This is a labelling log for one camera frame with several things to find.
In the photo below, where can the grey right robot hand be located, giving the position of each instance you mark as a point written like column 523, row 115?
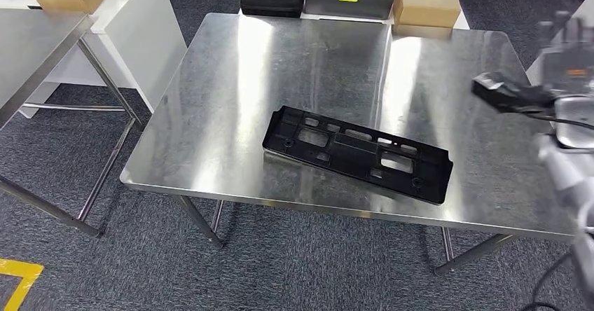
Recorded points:
column 573, row 67

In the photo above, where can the black plastic bracket part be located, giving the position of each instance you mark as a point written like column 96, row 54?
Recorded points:
column 348, row 155

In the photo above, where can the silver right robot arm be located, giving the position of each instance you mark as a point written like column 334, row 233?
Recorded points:
column 577, row 135

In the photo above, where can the stainless steel workbench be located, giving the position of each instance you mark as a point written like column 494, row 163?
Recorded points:
column 232, row 114

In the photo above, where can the white low platform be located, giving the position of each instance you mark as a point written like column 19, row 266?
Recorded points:
column 461, row 19

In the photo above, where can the flat cardboard box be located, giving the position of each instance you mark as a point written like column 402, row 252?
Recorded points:
column 420, row 32

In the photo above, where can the closed cardboard box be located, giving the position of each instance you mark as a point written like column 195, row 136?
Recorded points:
column 427, row 9

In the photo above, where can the stainless steel table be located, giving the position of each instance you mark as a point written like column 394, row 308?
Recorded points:
column 28, row 44

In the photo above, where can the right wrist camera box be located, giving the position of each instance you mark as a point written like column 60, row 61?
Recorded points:
column 501, row 95

